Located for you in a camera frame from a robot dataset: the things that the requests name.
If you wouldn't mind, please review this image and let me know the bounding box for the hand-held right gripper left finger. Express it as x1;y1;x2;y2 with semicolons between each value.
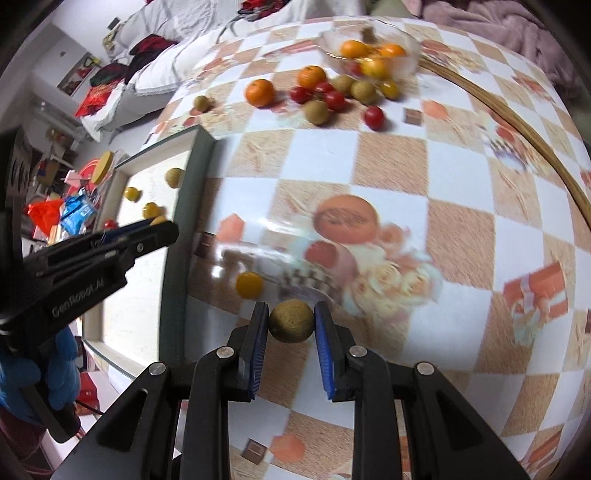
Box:
50;302;270;480

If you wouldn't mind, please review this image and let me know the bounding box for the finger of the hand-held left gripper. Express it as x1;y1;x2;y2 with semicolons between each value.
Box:
99;218;155;244
117;220;179;269

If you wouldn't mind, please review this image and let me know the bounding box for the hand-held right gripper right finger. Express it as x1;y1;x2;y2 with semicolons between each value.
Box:
314;301;532;480

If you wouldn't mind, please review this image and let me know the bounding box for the dark-framed white tray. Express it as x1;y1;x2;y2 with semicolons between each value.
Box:
81;124;218;370

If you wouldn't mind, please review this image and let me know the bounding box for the person's left hand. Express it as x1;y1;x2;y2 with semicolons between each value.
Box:
0;325;80;424

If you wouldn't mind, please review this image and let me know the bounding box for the blue snack packet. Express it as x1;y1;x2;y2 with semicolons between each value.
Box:
60;194;96;234

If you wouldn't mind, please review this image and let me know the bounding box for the yellow round lid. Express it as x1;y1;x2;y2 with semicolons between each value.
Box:
90;151;115;184

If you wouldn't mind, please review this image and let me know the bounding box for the red plastic bag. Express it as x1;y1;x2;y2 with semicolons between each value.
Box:
28;200;63;236

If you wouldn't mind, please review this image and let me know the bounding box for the red cushion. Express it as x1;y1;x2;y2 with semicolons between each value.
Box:
74;85;122;119

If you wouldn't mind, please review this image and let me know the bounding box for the dark green garment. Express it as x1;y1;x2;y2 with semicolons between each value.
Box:
90;62;131;87

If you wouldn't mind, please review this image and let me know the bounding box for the white quilt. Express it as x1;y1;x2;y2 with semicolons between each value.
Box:
88;0;296;139

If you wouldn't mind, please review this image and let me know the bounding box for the red cloth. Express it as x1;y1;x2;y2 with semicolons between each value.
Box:
129;37;179;70

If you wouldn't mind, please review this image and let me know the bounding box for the red and black garment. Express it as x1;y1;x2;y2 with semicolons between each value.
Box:
239;0;296;14

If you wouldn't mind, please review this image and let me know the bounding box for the long wooden stick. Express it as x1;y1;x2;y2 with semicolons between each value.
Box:
416;58;591;222

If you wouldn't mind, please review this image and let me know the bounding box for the clear glass bowl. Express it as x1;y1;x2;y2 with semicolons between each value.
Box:
318;21;422;80

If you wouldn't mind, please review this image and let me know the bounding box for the green sofa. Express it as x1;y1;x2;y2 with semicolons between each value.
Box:
369;0;409;19

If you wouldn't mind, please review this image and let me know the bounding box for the pink fleece blanket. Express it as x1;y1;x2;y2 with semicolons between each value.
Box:
406;0;583;88

